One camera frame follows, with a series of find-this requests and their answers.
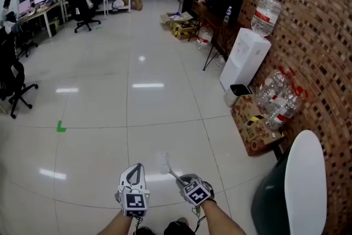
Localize person's left forearm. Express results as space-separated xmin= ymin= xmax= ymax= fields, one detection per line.
xmin=96 ymin=210 xmax=133 ymax=235

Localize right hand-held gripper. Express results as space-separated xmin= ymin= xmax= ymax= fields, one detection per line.
xmin=177 ymin=173 xmax=216 ymax=206

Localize white water dispenser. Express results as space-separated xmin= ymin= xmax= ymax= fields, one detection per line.
xmin=219 ymin=27 xmax=272 ymax=93

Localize white bin with black lid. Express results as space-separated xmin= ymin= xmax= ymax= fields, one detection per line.
xmin=224 ymin=84 xmax=252 ymax=108

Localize printed brown cardboard box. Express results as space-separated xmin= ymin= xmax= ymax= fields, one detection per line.
xmin=230 ymin=94 xmax=287 ymax=157

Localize person's dark trousers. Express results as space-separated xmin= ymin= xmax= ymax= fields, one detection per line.
xmin=135 ymin=216 xmax=191 ymax=235

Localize water jug with red label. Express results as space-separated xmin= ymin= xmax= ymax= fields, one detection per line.
xmin=195 ymin=25 xmax=214 ymax=50

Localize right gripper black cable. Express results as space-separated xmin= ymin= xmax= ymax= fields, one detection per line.
xmin=191 ymin=206 xmax=206 ymax=233

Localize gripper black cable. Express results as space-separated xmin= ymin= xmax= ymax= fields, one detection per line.
xmin=133 ymin=216 xmax=144 ymax=233
xmin=191 ymin=206 xmax=206 ymax=233

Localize person's right forearm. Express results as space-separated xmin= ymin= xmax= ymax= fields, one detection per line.
xmin=199 ymin=199 xmax=248 ymax=235

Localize dark wooden table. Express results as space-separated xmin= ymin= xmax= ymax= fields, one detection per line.
xmin=191 ymin=1 xmax=243 ymax=71

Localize small water bottle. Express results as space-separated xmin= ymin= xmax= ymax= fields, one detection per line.
xmin=223 ymin=6 xmax=233 ymax=23

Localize yellow and black striped box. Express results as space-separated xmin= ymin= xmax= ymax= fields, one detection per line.
xmin=172 ymin=21 xmax=197 ymax=41

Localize open cardboard box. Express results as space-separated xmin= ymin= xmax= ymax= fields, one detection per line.
xmin=159 ymin=12 xmax=193 ymax=30

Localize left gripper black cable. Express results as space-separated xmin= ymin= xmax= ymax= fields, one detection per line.
xmin=133 ymin=216 xmax=144 ymax=233

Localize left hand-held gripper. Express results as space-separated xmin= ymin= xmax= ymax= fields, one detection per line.
xmin=114 ymin=162 xmax=151 ymax=218

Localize wooden top desk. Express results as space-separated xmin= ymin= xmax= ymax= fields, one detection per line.
xmin=18 ymin=0 xmax=65 ymax=38

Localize large clear water jug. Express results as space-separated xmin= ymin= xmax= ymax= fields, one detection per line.
xmin=250 ymin=0 xmax=283 ymax=38

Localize black office chair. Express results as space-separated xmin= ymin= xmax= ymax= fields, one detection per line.
xmin=67 ymin=0 xmax=102 ymax=34
xmin=15 ymin=21 xmax=39 ymax=59
xmin=0 ymin=26 xmax=39 ymax=119

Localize white oval bathtub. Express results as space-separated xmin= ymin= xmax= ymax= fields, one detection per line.
xmin=250 ymin=129 xmax=328 ymax=235

